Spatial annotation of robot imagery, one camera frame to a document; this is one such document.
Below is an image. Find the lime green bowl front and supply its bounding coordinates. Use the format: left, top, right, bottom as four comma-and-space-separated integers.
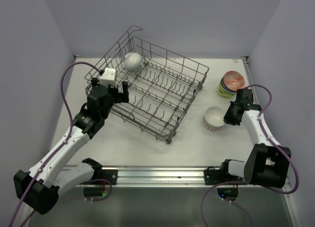
219, 92, 235, 98

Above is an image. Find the lime green bowl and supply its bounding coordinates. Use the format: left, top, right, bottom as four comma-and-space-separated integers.
219, 92, 235, 98
219, 84, 230, 96

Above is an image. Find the blue floral pattern bowl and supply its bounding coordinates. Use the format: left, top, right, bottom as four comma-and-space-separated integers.
219, 81, 237, 96

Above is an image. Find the blue zigzag pattern bowl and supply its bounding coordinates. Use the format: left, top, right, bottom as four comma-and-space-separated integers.
223, 71, 245, 91

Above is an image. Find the red lattice pattern bowl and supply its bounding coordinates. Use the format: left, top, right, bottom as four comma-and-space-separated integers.
220, 78, 237, 94

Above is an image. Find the white bowl with dark stripes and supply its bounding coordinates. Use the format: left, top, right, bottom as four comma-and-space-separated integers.
203, 115, 222, 131

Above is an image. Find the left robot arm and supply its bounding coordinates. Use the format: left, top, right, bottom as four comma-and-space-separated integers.
13, 78, 129, 215

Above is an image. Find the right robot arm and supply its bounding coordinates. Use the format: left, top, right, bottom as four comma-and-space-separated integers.
219, 89, 291, 188

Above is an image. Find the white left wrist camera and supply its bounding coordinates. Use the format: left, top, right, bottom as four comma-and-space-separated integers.
99, 67, 117, 87

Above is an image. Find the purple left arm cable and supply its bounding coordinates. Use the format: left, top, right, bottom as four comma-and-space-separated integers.
8, 62, 104, 227

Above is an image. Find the grey wire dish rack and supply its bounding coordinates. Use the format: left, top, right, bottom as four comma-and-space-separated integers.
95, 25, 209, 144

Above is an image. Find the aluminium mounting rail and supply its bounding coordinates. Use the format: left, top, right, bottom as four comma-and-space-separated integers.
33, 165, 288, 188

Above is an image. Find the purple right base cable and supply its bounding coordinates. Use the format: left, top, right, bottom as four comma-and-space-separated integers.
201, 181, 256, 227

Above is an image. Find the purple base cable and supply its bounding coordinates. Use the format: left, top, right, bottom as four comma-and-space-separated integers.
85, 178, 114, 202
201, 181, 256, 227

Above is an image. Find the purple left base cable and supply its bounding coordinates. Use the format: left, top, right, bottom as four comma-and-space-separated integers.
85, 178, 114, 202

